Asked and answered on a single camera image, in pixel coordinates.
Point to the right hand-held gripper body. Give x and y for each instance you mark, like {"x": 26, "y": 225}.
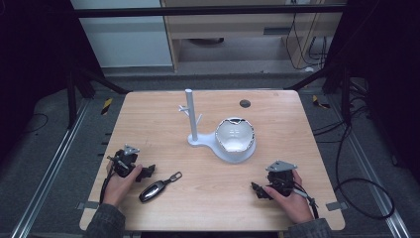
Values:
{"x": 281, "y": 178}

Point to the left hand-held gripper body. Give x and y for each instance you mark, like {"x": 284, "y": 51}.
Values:
{"x": 125, "y": 162}

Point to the black car key fob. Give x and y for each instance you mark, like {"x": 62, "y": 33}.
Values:
{"x": 158, "y": 188}

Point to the white key holder stand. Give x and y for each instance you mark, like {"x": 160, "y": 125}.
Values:
{"x": 211, "y": 139}

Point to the person's left hand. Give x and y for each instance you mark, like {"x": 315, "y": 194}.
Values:
{"x": 119, "y": 185}

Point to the person's right hand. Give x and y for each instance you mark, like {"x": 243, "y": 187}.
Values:
{"x": 292, "y": 201}

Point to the black metal stand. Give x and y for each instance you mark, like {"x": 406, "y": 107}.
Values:
{"x": 85, "y": 92}
{"x": 333, "y": 89}

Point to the grey table grommet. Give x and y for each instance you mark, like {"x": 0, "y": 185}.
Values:
{"x": 244, "y": 103}

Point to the white cabinet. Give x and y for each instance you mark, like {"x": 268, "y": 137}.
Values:
{"x": 125, "y": 33}

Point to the wooden desk cabinet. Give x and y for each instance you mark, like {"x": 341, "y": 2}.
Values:
{"x": 244, "y": 33}

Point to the black horizontal bar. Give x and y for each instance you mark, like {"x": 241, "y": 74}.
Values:
{"x": 208, "y": 11}

